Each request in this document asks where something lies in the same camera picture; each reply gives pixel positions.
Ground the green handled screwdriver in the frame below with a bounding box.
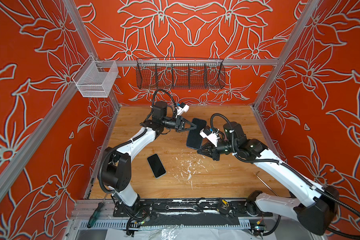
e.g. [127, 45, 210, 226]
[87, 194, 108, 229]

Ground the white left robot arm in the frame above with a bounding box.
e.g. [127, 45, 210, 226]
[98, 101, 196, 208]

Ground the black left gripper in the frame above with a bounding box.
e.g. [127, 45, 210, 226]
[161, 117, 195, 133]

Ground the metal hex key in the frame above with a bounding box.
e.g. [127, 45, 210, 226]
[255, 171, 279, 197]

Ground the white slotted cable duct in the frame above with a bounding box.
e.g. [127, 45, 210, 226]
[78, 219, 251, 231]

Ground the black wire basket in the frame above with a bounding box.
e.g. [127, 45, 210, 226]
[136, 58, 227, 90]

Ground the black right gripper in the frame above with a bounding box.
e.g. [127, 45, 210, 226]
[195, 139, 239, 162]

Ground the aluminium frame post right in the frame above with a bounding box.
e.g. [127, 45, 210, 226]
[252, 0, 321, 109]

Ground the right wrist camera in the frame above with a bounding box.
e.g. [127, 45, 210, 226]
[200, 126, 225, 147]

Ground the white wire basket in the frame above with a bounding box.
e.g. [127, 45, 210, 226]
[73, 56, 119, 98]

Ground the aluminium left side rail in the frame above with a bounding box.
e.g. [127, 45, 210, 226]
[0, 83, 77, 203]

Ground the black phone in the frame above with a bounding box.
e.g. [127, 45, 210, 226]
[186, 118, 207, 150]
[147, 154, 167, 179]

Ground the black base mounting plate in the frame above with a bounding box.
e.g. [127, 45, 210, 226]
[112, 197, 273, 219]

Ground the aluminium frame post left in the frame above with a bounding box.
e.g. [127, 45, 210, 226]
[63, 1, 120, 110]

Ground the aluminium horizontal back rail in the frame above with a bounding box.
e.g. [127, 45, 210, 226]
[95, 59, 279, 68]

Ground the aluminium frame post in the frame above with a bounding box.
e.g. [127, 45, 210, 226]
[63, 1, 120, 110]
[252, 0, 321, 109]

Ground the green circuit board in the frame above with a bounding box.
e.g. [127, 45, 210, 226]
[250, 222, 266, 237]

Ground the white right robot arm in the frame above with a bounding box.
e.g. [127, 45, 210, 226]
[198, 122, 360, 240]

